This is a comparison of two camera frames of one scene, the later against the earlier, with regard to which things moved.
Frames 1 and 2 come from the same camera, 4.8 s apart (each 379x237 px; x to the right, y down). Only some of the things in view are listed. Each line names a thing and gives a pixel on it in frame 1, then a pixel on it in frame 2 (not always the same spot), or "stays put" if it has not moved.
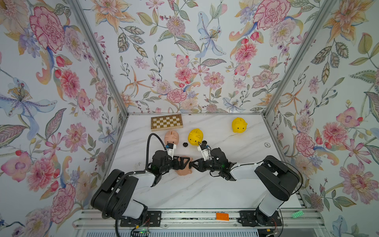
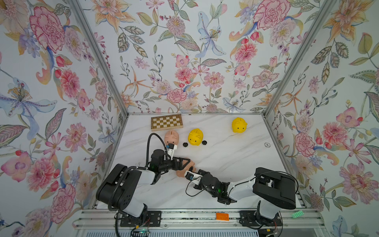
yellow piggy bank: (195, 136) stays put
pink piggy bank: (171, 137) stays put
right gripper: (200, 165) → (204, 174)
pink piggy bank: (187, 171) stays put
